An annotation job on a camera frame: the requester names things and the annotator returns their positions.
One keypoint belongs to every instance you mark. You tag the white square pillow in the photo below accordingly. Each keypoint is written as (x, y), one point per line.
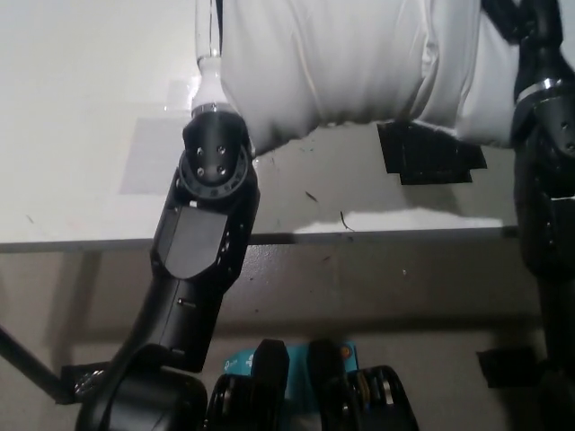
(359, 63)

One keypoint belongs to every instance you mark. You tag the clear tape patch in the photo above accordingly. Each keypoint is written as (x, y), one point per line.
(153, 157)

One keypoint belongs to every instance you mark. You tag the thin black thread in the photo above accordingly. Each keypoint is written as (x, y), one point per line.
(347, 222)

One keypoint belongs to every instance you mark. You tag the black tape patch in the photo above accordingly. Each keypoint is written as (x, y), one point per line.
(427, 157)

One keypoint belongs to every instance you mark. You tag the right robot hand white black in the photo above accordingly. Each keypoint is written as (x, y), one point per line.
(530, 27)

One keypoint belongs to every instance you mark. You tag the black metal table leg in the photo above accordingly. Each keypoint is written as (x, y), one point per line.
(27, 359)

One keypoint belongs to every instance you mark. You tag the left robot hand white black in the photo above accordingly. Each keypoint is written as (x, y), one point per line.
(211, 85)

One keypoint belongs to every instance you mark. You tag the black taped table foot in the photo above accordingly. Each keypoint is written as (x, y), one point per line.
(507, 368)
(83, 381)

